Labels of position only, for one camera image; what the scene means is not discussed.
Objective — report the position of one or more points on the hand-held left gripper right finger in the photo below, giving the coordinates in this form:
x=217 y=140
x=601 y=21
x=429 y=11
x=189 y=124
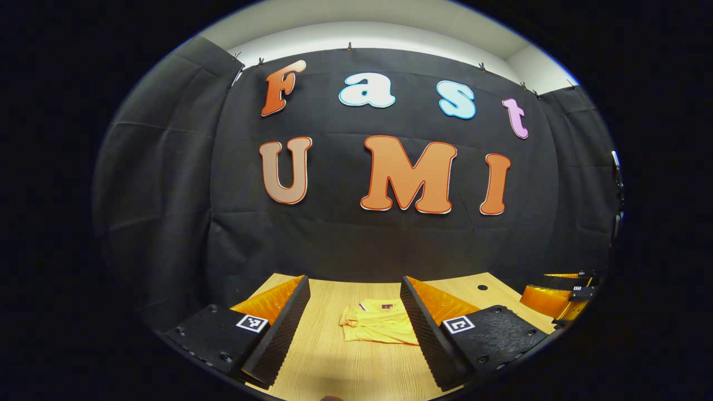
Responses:
x=426 y=340

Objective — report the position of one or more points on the orange T-shirt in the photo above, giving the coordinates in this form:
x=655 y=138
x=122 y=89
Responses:
x=379 y=326

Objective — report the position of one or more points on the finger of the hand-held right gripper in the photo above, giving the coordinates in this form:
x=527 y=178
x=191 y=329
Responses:
x=568 y=280
x=546 y=301

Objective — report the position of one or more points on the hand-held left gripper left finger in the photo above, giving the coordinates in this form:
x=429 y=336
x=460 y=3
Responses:
x=281 y=340

